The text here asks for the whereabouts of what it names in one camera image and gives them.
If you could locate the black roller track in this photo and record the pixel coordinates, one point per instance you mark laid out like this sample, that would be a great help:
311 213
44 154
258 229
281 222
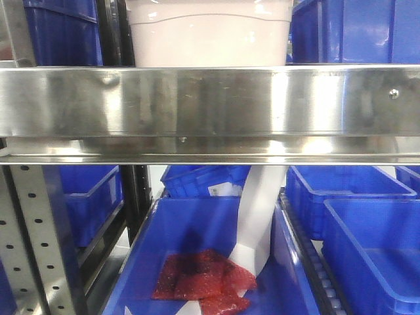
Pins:
325 290

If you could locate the blue bin lower left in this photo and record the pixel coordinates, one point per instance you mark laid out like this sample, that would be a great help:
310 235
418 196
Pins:
92 193

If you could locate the white paper strip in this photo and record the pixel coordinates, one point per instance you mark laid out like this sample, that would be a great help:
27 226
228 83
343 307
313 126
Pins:
255 212

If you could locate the stainless steel shelf rail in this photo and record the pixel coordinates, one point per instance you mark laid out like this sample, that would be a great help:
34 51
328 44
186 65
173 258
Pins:
333 114

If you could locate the white lidded plastic bin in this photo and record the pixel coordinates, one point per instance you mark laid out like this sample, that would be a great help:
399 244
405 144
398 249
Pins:
173 34

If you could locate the blue bin upper left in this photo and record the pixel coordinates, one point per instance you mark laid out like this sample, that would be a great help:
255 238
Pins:
64 33

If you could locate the blue bin with red bags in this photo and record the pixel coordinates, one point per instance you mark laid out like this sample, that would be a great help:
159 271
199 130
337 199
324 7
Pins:
190 225

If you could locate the blue bin upper right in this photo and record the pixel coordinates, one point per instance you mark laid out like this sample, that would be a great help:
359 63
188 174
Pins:
362 32

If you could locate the blue bin lower centre back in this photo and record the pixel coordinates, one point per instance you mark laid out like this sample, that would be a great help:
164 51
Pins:
194 181

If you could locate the perforated steel shelf post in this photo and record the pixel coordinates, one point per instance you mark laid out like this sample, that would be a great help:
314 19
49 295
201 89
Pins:
37 248

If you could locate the blue bin lower right front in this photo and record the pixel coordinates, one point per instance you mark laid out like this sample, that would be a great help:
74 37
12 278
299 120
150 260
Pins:
372 247

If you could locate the blue bin lower right back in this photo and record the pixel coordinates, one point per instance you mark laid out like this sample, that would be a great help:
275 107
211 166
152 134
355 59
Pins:
308 186

